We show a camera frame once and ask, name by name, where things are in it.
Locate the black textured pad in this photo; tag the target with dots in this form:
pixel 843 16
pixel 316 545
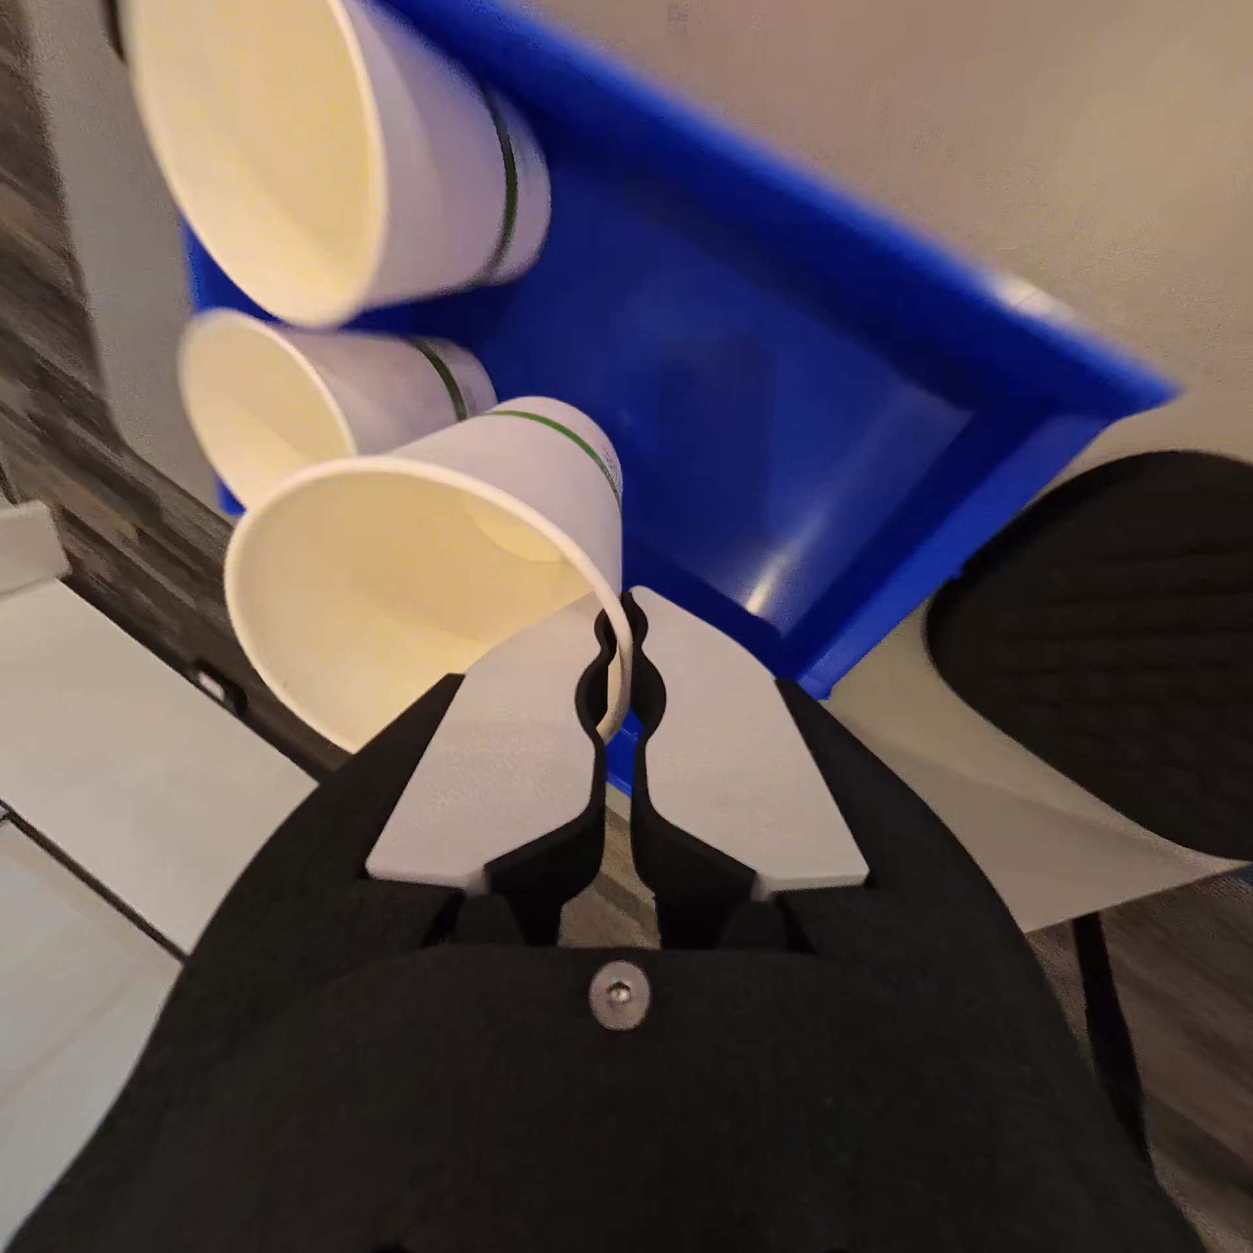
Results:
pixel 1116 647

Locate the black table leg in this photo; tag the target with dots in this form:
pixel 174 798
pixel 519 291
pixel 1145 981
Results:
pixel 1110 1038

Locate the blue plastic bin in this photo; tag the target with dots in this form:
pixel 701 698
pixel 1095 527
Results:
pixel 783 391

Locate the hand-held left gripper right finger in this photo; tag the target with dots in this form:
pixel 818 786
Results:
pixel 753 783

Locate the white paper cup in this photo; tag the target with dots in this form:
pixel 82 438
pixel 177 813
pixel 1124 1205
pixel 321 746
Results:
pixel 255 136
pixel 391 588
pixel 274 402

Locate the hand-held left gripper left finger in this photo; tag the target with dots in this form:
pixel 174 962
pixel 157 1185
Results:
pixel 489 783

